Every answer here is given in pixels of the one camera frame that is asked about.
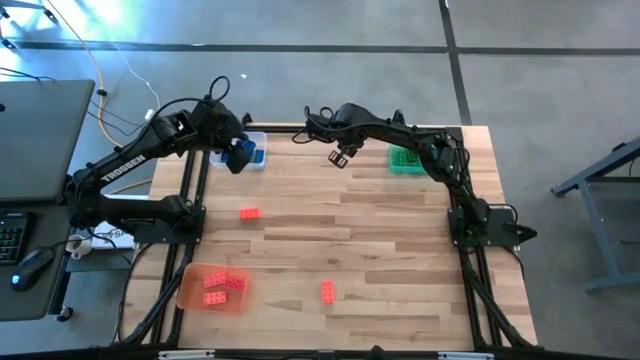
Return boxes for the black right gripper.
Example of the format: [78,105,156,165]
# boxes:
[327,128,365,170]

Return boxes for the clear plastic bin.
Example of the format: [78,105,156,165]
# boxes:
[209,130,269,172]

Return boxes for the green plastic bin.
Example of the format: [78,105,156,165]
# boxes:
[388,143,430,176]

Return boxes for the orange plastic bin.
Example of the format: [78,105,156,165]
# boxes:
[174,263,251,316]

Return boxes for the white printed paper sheet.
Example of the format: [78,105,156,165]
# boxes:
[92,219,137,250]

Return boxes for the white cup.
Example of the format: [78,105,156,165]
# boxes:
[65,233,94,260]

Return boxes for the grey laptop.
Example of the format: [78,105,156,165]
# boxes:
[0,78,96,202]

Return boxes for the black computer mouse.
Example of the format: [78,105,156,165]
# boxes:
[10,247,56,293]

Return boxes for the grey metal chair base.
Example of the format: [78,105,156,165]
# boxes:
[0,0,59,51]

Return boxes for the black backlit keyboard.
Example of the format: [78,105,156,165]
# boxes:
[0,212,27,265]

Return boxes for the black desk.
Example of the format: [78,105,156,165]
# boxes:
[0,198,81,322]

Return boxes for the grey metal table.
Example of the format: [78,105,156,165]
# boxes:
[551,135,640,294]

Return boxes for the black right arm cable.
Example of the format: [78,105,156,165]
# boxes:
[291,105,342,147]

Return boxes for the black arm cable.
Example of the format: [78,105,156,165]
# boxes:
[144,75,232,132]
[291,105,342,147]

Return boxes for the black aluminium table frame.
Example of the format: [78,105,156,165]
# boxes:
[110,112,540,354]

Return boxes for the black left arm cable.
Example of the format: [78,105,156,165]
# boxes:
[144,75,232,132]

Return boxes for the black floor cable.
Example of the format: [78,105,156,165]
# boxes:
[85,99,147,137]
[0,66,56,83]

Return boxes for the white floor cable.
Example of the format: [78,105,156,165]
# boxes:
[94,27,160,121]

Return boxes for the yellow floor cable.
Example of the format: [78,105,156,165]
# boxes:
[43,0,151,151]

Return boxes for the white frame label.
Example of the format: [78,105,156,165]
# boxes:
[158,349,216,360]
[437,351,494,360]

